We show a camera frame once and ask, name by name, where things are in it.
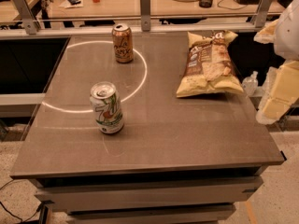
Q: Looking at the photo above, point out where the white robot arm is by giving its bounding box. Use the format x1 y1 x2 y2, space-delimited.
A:
254 0 299 124

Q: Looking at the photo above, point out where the black floor cable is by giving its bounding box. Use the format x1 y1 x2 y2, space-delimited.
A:
0 179 48 224

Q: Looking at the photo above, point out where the black desk cable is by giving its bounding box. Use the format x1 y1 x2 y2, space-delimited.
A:
217 0 249 11

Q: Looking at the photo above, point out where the white green 7up can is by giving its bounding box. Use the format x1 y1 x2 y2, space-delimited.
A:
90 81 124 134

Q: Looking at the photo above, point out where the grey metal bracket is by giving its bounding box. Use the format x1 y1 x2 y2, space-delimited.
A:
12 0 40 35
140 0 150 32
253 0 273 28

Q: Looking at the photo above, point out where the orange LaCroix soda can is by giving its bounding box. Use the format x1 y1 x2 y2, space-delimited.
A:
112 23 134 63

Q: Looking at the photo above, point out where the clear plastic sanitizer bottle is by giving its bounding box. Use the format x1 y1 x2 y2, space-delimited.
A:
242 71 258 96

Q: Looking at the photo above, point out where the right grey metal bracket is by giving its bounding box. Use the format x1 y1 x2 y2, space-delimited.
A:
253 0 273 28

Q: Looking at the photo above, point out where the yellow brown chip bag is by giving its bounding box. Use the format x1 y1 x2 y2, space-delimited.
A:
177 31 244 98

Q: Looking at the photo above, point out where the left grey metal bracket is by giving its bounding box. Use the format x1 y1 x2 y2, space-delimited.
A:
12 0 40 35

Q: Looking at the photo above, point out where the grey table drawer base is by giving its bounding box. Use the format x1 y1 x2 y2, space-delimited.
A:
36 169 263 224

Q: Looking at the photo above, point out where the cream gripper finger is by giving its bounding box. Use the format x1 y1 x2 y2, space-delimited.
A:
253 20 278 44
256 60 299 125

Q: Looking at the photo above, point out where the middle grey metal bracket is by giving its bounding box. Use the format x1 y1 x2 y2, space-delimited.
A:
140 0 150 32

